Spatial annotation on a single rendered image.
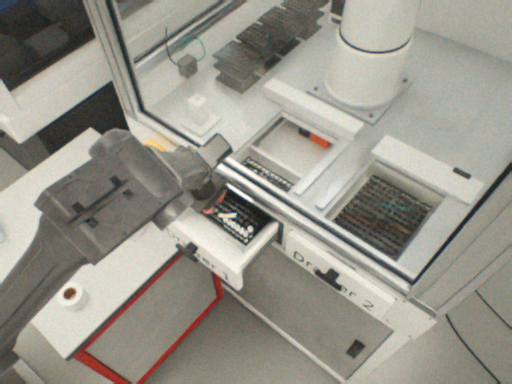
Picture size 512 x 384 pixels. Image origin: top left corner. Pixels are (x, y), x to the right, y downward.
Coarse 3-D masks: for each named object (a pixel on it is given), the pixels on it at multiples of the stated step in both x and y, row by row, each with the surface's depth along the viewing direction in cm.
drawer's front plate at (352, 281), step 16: (288, 240) 101; (304, 240) 98; (288, 256) 108; (304, 256) 101; (320, 256) 96; (352, 272) 93; (352, 288) 96; (368, 288) 91; (368, 304) 96; (384, 304) 91
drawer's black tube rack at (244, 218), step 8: (232, 192) 110; (224, 200) 109; (232, 200) 109; (240, 200) 109; (216, 208) 111; (224, 208) 108; (232, 208) 108; (240, 208) 107; (248, 208) 107; (256, 208) 107; (208, 216) 110; (240, 216) 106; (248, 216) 106; (256, 216) 106; (264, 216) 110; (216, 224) 109; (240, 224) 109; (248, 224) 105; (256, 224) 105; (264, 224) 108; (248, 232) 103; (256, 232) 107; (240, 240) 106; (248, 240) 106
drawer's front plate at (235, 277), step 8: (176, 224) 103; (176, 232) 106; (184, 232) 101; (192, 232) 101; (176, 240) 111; (184, 240) 106; (192, 240) 101; (200, 240) 100; (200, 248) 101; (208, 248) 98; (200, 256) 106; (208, 256) 101; (216, 256) 97; (224, 256) 97; (216, 264) 101; (224, 264) 96; (232, 264) 96; (216, 272) 106; (224, 272) 101; (232, 272) 96; (240, 272) 96; (224, 280) 105; (232, 280) 101; (240, 280) 100
